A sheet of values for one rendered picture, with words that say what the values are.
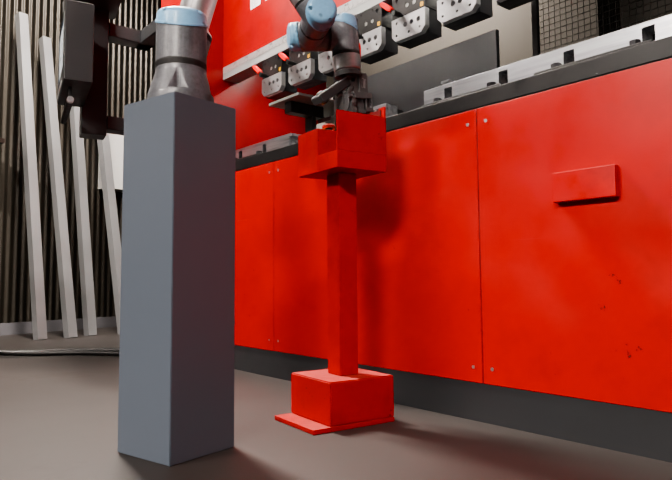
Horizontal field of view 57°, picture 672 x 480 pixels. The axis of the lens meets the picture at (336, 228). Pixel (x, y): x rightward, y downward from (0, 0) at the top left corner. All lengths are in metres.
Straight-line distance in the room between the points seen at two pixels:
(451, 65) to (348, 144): 1.17
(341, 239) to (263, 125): 1.60
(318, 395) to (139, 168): 0.71
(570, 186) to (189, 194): 0.86
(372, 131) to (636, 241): 0.70
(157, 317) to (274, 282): 1.08
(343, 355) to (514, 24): 2.77
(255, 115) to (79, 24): 0.88
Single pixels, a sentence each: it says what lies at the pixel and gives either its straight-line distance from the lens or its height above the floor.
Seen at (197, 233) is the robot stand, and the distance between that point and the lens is 1.37.
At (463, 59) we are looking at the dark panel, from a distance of 2.68.
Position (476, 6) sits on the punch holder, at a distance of 1.98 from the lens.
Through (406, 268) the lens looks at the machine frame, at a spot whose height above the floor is 0.40.
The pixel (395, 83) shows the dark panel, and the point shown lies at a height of 1.26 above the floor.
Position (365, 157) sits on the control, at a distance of 1.65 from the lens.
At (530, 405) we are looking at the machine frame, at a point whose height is 0.06.
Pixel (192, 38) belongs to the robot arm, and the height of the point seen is 0.92.
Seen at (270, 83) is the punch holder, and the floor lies 1.21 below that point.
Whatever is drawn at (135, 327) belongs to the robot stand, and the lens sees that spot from 1.43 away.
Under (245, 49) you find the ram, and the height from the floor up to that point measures 1.42.
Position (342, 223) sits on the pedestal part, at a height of 0.52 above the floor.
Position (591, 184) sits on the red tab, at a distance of 1.50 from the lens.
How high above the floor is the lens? 0.38
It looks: 4 degrees up
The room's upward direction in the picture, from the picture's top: straight up
